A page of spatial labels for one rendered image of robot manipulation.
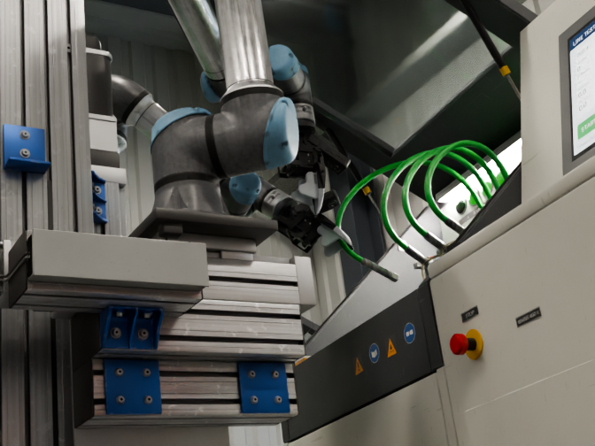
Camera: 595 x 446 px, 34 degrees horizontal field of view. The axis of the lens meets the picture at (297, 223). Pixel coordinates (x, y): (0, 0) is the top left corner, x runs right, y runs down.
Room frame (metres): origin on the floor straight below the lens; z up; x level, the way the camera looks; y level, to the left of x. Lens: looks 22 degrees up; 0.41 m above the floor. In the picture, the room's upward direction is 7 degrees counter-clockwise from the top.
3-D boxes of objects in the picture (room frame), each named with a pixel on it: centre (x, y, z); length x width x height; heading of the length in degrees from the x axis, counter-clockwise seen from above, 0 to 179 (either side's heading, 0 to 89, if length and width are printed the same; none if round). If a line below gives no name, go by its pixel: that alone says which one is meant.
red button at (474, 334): (1.60, -0.25, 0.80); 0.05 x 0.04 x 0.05; 28
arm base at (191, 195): (1.56, 0.19, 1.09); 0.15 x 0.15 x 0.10
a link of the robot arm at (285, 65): (1.87, 0.01, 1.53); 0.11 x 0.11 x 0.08; 78
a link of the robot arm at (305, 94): (1.96, -0.03, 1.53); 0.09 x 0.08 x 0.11; 168
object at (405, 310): (2.02, -0.08, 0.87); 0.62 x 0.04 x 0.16; 28
